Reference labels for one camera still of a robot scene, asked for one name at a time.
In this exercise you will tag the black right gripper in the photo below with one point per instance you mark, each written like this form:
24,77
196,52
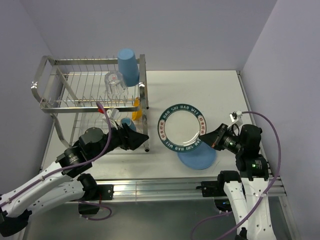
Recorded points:
213,138

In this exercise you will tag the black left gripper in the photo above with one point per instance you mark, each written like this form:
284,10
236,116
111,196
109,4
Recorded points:
129,139

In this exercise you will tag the blue plate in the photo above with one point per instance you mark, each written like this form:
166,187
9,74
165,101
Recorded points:
199,158

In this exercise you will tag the blue mug white inside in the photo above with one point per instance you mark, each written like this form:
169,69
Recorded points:
129,122

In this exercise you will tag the white plate green rim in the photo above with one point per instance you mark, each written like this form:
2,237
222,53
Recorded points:
180,126

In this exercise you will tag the clear drinking glass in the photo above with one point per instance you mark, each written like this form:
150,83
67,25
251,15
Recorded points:
115,85

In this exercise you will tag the tall blue plastic cup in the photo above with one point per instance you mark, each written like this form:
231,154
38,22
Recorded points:
128,67

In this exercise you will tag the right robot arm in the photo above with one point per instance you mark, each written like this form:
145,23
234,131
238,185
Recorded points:
247,187

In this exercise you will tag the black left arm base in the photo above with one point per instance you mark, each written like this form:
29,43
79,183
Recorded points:
99,193

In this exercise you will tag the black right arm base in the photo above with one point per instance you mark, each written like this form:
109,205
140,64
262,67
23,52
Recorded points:
212,189

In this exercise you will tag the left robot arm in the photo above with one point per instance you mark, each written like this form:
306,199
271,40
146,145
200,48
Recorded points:
65,179

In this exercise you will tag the stainless steel dish rack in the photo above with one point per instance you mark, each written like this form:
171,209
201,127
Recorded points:
68,90

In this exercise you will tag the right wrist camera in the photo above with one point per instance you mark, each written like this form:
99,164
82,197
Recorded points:
236,119

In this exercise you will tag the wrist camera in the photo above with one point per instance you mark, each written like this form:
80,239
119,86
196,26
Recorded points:
112,114
236,119

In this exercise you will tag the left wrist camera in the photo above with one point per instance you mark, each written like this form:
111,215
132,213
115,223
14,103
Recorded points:
112,114

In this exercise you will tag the aluminium mounting rail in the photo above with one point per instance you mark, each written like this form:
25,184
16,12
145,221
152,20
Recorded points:
147,178

